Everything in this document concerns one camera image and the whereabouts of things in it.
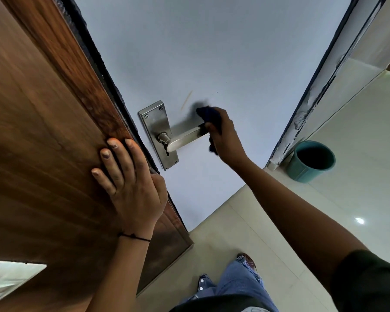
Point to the blue jeans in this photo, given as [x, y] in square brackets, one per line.
[237, 284]

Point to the person's left little finger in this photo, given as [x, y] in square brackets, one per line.
[103, 181]

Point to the person's left thumb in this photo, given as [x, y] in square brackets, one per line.
[160, 188]

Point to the black wrist thread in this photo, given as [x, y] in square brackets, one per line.
[133, 236]

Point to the person's left hand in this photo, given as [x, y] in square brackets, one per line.
[136, 198]

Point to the dark blue cleaning cloth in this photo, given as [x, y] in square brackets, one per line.
[211, 116]

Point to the black shirt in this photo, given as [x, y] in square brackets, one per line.
[370, 282]

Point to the brown and grey door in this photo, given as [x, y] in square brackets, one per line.
[35, 126]

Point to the person's right forearm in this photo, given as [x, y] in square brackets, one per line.
[295, 217]

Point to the person's left middle finger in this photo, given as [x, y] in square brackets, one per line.
[120, 159]

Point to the white paper sheet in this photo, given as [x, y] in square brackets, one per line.
[9, 279]

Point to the person's right hand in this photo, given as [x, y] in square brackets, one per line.
[229, 142]

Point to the white door frame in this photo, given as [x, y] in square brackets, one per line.
[312, 94]

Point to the person's left forearm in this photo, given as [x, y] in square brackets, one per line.
[120, 276]

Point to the teal plastic bucket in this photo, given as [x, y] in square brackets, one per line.
[304, 172]

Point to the person's right thumb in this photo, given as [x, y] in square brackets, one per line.
[210, 129]

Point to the brown shoe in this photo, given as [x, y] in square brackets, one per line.
[249, 261]

